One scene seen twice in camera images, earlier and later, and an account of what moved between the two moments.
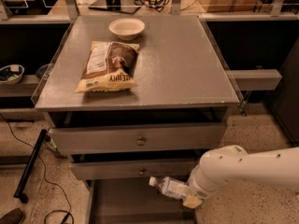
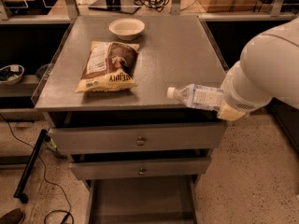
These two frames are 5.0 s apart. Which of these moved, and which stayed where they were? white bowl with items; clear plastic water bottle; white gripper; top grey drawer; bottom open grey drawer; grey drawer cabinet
Moved: clear plastic water bottle; white gripper
Stayed: grey drawer cabinet; bottom open grey drawer; top grey drawer; white bowl with items
